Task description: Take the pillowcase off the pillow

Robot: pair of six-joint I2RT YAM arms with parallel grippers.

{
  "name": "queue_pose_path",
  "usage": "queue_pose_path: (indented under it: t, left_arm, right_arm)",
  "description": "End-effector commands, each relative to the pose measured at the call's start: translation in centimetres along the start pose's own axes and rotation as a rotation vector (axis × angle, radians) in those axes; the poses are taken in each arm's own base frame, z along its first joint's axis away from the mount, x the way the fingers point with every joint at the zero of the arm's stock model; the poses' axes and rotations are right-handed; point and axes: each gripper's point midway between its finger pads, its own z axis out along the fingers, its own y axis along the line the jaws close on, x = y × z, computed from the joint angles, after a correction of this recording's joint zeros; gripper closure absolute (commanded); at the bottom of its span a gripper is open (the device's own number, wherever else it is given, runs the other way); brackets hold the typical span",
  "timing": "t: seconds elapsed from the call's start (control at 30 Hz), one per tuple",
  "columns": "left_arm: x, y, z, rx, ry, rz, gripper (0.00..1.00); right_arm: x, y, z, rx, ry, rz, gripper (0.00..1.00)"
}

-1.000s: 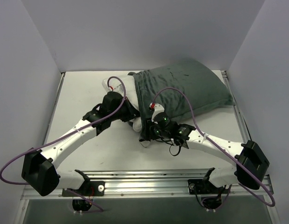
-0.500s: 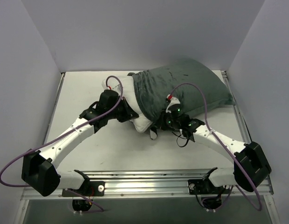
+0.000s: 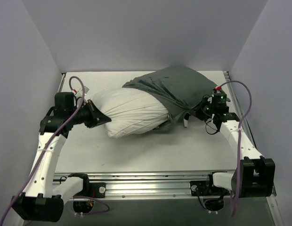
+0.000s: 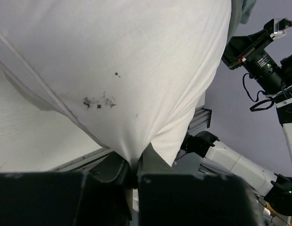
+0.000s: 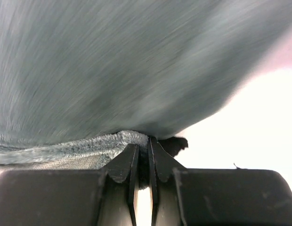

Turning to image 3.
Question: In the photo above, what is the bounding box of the aluminium rail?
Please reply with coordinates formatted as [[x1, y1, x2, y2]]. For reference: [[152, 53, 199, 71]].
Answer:
[[57, 73, 66, 92], [220, 79, 276, 198]]

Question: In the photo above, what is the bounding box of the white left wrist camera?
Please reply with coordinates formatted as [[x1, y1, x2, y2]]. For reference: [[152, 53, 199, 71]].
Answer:
[[71, 86, 89, 105]]

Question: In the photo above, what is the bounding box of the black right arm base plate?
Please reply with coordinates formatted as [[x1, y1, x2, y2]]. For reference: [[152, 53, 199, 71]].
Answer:
[[189, 180, 230, 196]]

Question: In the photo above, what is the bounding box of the aluminium front rail frame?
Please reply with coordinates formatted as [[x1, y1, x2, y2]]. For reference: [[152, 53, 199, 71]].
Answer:
[[20, 169, 277, 202]]

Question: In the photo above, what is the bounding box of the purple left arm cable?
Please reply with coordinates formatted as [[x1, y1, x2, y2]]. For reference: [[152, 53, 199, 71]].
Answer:
[[0, 76, 110, 224]]

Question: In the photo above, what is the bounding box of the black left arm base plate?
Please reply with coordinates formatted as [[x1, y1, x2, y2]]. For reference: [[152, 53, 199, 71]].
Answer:
[[74, 182, 106, 198]]

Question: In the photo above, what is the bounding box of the aluminium left side rail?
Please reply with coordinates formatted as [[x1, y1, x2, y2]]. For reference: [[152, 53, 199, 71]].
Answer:
[[57, 73, 66, 92]]

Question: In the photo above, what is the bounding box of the white pillow insert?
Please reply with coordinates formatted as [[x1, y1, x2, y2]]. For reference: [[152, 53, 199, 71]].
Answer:
[[92, 88, 169, 138]]

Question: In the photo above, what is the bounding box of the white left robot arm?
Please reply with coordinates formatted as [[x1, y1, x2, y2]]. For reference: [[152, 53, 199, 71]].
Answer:
[[11, 92, 111, 222]]

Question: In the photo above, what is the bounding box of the aluminium right side rail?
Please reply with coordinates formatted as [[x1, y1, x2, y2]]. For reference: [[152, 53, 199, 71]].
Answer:
[[220, 79, 276, 198]]

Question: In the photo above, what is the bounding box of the zebra and grey plush pillowcase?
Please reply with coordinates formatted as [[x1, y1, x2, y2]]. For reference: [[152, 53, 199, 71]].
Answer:
[[123, 65, 217, 131]]

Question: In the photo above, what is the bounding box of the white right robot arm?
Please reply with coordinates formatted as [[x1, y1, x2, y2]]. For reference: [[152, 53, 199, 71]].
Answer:
[[195, 89, 276, 198]]

